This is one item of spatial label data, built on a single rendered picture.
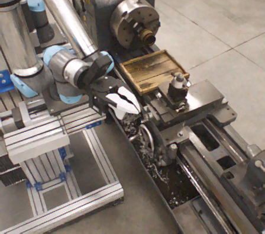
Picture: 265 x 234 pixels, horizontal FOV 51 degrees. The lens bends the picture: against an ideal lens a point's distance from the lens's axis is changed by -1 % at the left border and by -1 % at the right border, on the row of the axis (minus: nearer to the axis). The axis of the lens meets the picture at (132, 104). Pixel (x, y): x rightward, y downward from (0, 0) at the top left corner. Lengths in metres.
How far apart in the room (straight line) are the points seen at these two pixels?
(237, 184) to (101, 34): 1.26
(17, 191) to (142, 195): 0.93
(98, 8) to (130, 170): 1.31
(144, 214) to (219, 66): 1.94
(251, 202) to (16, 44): 1.13
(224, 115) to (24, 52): 1.09
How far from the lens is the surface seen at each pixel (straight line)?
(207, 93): 1.64
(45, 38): 1.69
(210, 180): 1.44
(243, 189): 1.38
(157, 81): 1.79
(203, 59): 3.45
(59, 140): 1.32
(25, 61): 1.11
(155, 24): 1.88
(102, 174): 2.16
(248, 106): 3.04
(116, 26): 1.82
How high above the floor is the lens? 2.11
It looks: 48 degrees down
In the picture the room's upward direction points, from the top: straight up
